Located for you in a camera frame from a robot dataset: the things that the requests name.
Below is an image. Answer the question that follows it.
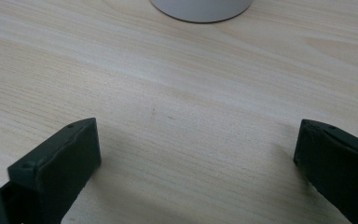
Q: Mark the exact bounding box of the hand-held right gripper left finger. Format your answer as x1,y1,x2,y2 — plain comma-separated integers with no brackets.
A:
0,117,103,224

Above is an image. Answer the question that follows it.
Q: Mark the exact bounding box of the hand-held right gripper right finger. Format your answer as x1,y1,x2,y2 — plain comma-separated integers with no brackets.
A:
293,119,358,224

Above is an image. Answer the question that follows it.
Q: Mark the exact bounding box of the white cylinder lamp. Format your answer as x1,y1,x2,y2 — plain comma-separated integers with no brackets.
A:
148,0,255,24

